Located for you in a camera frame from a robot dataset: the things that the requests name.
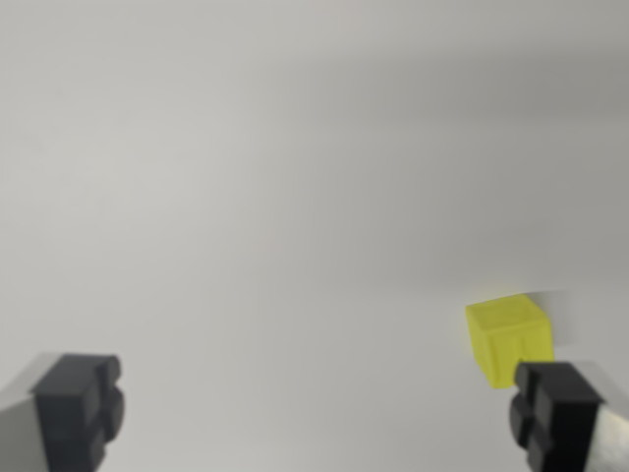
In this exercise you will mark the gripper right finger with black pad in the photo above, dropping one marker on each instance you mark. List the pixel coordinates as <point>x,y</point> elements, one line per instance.
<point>565,423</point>

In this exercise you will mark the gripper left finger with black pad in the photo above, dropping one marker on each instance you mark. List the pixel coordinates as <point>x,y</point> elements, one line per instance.
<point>69,418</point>

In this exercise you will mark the yellow cube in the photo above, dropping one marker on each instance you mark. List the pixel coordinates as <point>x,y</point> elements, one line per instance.
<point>508,334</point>

